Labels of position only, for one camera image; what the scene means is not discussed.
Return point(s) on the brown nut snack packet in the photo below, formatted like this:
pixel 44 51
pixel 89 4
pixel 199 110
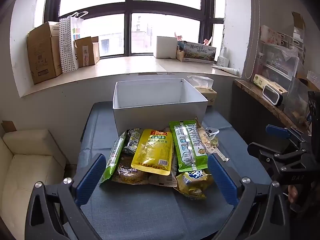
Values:
pixel 127 173

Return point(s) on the black window frame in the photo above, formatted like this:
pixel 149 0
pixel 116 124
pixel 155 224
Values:
pixel 128 5

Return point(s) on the white tube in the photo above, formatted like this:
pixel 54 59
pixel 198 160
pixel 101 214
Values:
pixel 228 70

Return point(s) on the narrow green snack packet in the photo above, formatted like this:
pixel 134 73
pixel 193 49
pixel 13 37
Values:
pixel 112 160

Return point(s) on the person's right hand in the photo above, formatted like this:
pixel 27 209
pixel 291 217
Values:
pixel 292 193

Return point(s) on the white framed device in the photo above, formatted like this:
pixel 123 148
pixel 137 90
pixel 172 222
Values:
pixel 271 95

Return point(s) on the beige tissue pack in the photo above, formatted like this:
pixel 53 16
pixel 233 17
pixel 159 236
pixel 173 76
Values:
pixel 208 95

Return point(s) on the yellow snack packet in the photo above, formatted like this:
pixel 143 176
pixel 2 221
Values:
pixel 152 152

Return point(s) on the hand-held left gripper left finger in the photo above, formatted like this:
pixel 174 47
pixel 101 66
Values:
pixel 91 180

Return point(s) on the large brown cardboard box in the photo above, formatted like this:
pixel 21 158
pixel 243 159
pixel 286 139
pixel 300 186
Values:
pixel 42 55

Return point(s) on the wooden side shelf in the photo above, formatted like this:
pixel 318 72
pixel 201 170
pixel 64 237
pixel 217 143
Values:
pixel 250 90

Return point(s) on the white bottle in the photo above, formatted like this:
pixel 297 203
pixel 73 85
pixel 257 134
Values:
pixel 222 60

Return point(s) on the small open cardboard box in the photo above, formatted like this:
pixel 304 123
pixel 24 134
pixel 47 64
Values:
pixel 86 53

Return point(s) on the white windowsill box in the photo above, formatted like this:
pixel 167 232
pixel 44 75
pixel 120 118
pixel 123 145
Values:
pixel 163 47

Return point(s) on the clear plastic organiser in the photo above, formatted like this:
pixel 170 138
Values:
pixel 277 60

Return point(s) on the cream sofa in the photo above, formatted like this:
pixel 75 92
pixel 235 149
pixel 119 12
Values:
pixel 25 170

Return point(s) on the small wooden stand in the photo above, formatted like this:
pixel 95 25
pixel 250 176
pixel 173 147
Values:
pixel 180 53

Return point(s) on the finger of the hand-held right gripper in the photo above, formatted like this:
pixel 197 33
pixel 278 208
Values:
pixel 267 156
pixel 276 131

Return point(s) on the white cardboard box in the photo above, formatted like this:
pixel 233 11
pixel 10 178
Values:
pixel 150 117

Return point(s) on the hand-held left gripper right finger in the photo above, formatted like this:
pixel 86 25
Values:
pixel 223 180

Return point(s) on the small green white snack packet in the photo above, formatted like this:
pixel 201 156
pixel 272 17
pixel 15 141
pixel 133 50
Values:
pixel 131 141

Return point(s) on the blue tablecloth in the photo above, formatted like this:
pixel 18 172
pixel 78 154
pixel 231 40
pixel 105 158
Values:
pixel 140 210

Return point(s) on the dotted white paper bag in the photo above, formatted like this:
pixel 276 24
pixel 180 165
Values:
pixel 67 52

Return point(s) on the torn cardboard box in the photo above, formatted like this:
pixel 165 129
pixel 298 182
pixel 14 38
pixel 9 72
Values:
pixel 298 21

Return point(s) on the flat cardboard piece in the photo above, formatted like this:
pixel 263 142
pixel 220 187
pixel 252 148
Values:
pixel 8 126

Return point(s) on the yellow chip bag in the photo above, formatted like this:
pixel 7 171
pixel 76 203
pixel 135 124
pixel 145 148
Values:
pixel 192 183

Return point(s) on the pink plastic piece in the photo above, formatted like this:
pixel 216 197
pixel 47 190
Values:
pixel 208 41
pixel 178 36

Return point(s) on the clear plastic bag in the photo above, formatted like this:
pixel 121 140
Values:
pixel 297 100

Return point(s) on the clear meat snack packet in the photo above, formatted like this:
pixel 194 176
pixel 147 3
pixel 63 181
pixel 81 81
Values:
pixel 211 142

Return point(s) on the landscape printed carton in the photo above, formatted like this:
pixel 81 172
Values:
pixel 198 52

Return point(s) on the wide green snack packet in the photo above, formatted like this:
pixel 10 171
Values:
pixel 190 152

